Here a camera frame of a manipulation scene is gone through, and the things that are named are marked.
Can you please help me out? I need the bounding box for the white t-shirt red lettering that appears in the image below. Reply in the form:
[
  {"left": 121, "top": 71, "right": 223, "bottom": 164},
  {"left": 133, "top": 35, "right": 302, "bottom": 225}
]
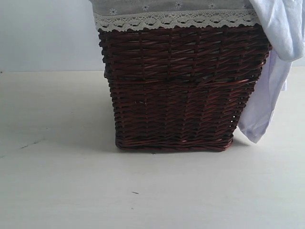
[{"left": 238, "top": 0, "right": 305, "bottom": 143}]

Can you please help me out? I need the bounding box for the dark brown wicker basket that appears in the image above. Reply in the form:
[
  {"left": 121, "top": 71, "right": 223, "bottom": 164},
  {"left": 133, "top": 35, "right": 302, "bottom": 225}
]
[{"left": 99, "top": 24, "right": 272, "bottom": 151}]

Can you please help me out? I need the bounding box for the grey floral lace basket liner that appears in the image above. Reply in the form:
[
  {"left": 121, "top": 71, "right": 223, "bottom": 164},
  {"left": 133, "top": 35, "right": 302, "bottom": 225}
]
[{"left": 91, "top": 0, "right": 259, "bottom": 32}]

